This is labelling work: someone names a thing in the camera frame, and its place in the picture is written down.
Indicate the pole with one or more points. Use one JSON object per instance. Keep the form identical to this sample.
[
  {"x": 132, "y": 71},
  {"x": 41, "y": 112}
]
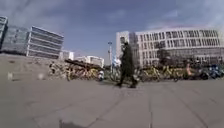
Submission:
[{"x": 110, "y": 55}]

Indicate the person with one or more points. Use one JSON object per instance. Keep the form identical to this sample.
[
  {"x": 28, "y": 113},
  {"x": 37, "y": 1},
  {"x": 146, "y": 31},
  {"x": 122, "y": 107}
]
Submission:
[{"x": 127, "y": 65}]

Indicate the distant pale buildings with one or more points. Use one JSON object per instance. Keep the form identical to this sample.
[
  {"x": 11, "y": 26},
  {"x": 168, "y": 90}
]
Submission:
[{"x": 93, "y": 60}]

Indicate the row of parked bicycles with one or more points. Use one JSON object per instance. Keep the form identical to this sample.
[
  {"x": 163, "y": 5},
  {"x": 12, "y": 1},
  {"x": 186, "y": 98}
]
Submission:
[{"x": 156, "y": 73}]

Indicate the grey paved plaza ground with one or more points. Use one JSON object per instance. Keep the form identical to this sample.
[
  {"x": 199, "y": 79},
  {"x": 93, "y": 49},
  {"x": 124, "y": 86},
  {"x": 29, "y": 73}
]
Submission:
[{"x": 133, "y": 106}]

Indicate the white building with window rows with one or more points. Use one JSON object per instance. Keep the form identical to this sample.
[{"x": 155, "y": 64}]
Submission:
[{"x": 180, "y": 45}]

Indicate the grey building with balcony bands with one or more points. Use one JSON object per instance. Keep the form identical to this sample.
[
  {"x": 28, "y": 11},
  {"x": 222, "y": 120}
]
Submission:
[{"x": 40, "y": 43}]

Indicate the grey stone steps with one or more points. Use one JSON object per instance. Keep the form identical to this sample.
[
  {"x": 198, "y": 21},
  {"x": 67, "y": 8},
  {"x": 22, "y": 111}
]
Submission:
[{"x": 23, "y": 66}]

